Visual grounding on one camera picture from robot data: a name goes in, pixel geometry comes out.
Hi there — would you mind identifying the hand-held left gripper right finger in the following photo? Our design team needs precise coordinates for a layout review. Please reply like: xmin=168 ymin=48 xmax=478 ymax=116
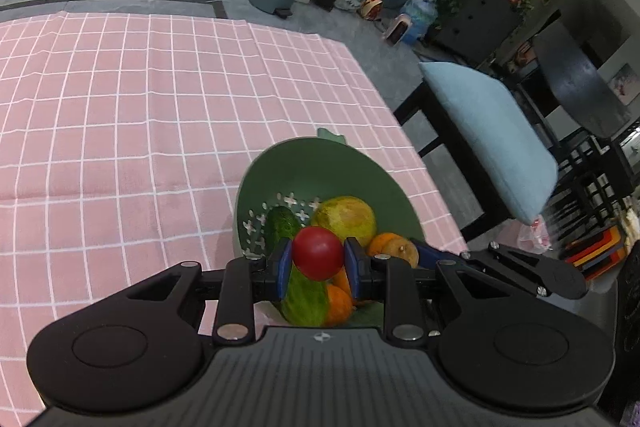
xmin=343 ymin=237 xmax=501 ymax=348

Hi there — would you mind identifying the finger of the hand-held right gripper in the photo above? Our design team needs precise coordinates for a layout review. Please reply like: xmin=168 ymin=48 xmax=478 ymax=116
xmin=410 ymin=239 xmax=587 ymax=303

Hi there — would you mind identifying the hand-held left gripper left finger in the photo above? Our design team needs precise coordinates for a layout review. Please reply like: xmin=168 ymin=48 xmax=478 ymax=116
xmin=120 ymin=239 xmax=294 ymax=348

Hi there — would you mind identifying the orange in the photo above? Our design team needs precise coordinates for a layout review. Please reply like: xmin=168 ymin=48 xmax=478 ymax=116
xmin=367 ymin=232 xmax=408 ymax=259
xmin=324 ymin=284 xmax=355 ymax=328
xmin=332 ymin=268 xmax=352 ymax=298

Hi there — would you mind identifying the red tomato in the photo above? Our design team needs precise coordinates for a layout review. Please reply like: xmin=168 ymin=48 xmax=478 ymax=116
xmin=291 ymin=227 xmax=346 ymax=281

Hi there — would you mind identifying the green cucumber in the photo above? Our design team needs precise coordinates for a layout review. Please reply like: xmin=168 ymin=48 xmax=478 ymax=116
xmin=264 ymin=206 xmax=330 ymax=328

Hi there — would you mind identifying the yellow-green pear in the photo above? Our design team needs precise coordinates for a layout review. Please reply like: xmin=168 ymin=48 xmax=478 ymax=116
xmin=310 ymin=196 xmax=377 ymax=250

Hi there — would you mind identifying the brown longan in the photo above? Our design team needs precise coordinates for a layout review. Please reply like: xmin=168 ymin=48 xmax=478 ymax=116
xmin=384 ymin=239 xmax=420 ymax=269

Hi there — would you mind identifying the green colander bowl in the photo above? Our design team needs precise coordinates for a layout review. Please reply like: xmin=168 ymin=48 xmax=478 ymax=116
xmin=233 ymin=128 xmax=426 ymax=328

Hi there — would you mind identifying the stack of colourful books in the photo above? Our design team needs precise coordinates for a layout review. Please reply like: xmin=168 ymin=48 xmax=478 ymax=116
xmin=565 ymin=227 xmax=626 ymax=280

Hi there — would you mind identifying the light blue seat cushion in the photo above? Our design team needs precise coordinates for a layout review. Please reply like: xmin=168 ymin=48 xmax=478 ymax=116
xmin=417 ymin=61 xmax=560 ymax=225

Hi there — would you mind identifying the light blue cushioned bench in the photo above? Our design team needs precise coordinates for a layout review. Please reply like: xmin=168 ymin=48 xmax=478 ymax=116
xmin=393 ymin=82 xmax=566 ymax=240

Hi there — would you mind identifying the black round-back chair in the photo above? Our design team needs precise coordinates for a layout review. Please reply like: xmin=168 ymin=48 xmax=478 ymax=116
xmin=535 ymin=24 xmax=640 ymax=208

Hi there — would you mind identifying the pink checked tablecloth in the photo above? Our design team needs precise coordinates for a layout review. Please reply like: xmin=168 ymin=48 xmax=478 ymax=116
xmin=0 ymin=11 xmax=471 ymax=427

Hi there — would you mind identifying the small white heater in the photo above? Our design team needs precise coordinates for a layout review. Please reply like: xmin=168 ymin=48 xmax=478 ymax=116
xmin=382 ymin=16 xmax=413 ymax=45

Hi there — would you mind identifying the blue water jug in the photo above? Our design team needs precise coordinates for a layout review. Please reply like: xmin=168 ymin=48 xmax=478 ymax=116
xmin=402 ymin=0 xmax=446 ymax=38

